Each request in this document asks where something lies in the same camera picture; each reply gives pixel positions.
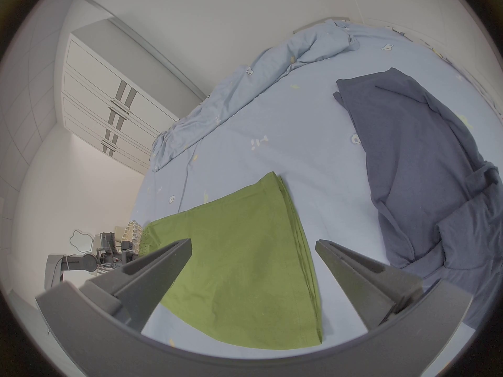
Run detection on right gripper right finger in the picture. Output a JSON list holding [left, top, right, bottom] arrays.
[[315, 239, 425, 333]]

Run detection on pale blue quilt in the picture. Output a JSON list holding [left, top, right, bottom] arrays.
[[150, 20, 360, 172]]

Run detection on round woven basket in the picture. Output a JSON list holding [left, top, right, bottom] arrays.
[[123, 218, 145, 250]]

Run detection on bed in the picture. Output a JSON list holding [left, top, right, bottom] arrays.
[[130, 16, 503, 360]]

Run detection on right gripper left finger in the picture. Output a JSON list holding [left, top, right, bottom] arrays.
[[80, 238, 193, 334]]

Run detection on dark blue garment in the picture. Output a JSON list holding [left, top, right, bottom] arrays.
[[333, 68, 503, 329]]

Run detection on white wardrobe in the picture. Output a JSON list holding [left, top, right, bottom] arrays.
[[61, 17, 205, 176]]

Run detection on green shorts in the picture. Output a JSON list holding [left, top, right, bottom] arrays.
[[139, 172, 324, 350]]

